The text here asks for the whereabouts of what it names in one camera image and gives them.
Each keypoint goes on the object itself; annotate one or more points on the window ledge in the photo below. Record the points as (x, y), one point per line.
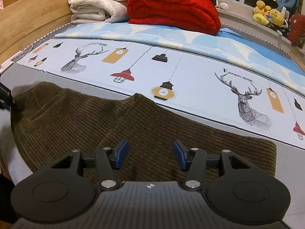
(240, 14)

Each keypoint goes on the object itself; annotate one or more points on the wooden headboard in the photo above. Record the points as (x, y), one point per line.
(35, 16)

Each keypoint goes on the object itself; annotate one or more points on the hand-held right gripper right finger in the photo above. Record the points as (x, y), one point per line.
(180, 155)

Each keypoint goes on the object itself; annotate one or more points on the white folded blanket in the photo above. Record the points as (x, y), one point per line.
(95, 2)

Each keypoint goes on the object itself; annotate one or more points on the red folded blanket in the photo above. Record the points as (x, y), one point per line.
(171, 9)

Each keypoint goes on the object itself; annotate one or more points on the deer and lamp printed sheet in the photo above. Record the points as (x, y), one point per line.
(195, 76)

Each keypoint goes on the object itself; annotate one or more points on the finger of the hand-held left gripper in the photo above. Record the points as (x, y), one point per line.
(6, 95)

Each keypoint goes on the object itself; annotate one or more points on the yellow plush toy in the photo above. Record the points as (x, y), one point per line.
(259, 12)
(277, 16)

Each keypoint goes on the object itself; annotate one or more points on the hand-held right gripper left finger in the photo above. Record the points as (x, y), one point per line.
(121, 153)

